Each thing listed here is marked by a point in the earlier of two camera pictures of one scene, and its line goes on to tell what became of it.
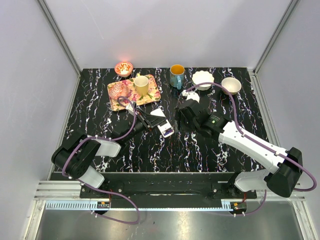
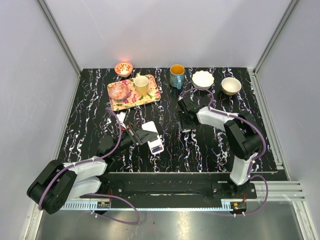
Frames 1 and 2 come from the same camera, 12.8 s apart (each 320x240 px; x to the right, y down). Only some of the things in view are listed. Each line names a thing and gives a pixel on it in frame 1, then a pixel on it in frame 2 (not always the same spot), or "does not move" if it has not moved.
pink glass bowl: [118, 89] does not move
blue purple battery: [168, 131] → [154, 149]
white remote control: [159, 112] → [156, 146]
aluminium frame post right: [286, 15] does not move
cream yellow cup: [141, 83] does not move
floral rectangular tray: [153, 95] does not move
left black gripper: [150, 121] → [140, 136]
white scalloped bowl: [202, 77] does not move
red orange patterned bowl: [123, 68] does not move
